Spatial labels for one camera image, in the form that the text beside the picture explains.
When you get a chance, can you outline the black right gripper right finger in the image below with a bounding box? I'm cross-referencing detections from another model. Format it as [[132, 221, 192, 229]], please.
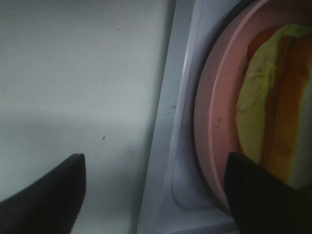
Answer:
[[224, 152, 312, 234]]

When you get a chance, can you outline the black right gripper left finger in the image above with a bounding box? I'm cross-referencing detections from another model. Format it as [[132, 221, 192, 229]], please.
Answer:
[[0, 154, 86, 234]]

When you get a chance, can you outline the pink round plate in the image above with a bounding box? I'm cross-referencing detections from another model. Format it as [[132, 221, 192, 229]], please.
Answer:
[[194, 0, 312, 210]]

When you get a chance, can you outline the toast sandwich with lettuce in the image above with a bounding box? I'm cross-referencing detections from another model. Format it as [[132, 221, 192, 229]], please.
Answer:
[[236, 24, 312, 189]]

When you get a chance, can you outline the white microwave oven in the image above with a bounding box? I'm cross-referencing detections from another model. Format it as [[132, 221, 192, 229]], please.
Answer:
[[137, 0, 237, 234]]

